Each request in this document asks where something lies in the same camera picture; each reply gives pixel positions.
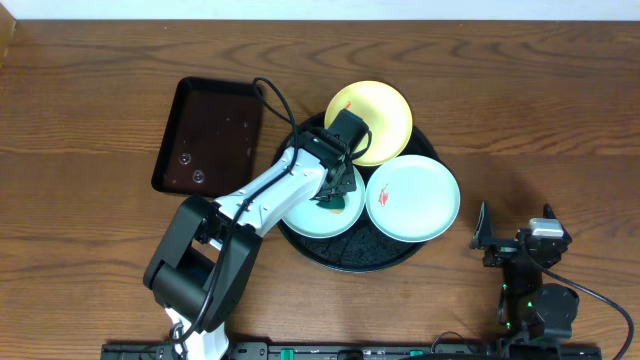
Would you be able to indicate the dark rectangular water tray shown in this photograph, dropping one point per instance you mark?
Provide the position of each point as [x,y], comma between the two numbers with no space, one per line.
[210,137]

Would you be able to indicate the round black tray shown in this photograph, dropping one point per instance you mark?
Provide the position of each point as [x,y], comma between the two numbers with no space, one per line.
[362,247]

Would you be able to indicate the green and yellow sponge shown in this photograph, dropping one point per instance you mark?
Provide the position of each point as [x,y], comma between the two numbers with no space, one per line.
[334,205]

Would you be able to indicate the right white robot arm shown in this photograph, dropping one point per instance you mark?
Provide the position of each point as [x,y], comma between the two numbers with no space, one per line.
[537,314]

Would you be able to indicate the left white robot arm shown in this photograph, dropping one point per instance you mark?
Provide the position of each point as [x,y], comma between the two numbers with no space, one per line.
[203,262]

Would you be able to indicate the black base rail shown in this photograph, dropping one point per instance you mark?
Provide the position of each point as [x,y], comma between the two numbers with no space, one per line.
[442,351]

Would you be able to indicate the yellow plate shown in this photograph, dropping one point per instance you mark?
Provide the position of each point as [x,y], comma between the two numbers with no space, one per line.
[385,111]

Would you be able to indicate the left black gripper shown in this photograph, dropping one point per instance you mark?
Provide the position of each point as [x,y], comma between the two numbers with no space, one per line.
[335,189]

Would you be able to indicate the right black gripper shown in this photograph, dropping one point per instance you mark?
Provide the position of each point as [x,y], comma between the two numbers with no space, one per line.
[502,252]

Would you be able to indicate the light green plate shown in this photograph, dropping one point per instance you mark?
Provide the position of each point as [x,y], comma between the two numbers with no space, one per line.
[308,220]
[412,198]

